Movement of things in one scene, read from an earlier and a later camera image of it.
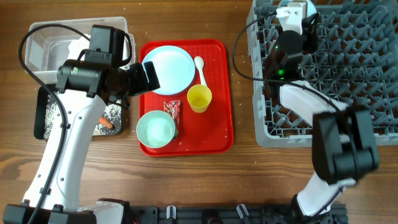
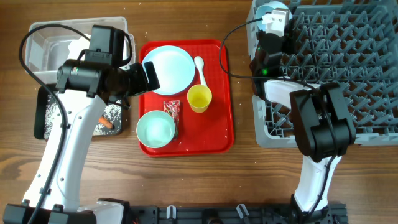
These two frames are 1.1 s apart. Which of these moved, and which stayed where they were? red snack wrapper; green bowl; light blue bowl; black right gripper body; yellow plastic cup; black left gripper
Moved: light blue bowl; black right gripper body
Stayed: green bowl; black left gripper; red snack wrapper; yellow plastic cup
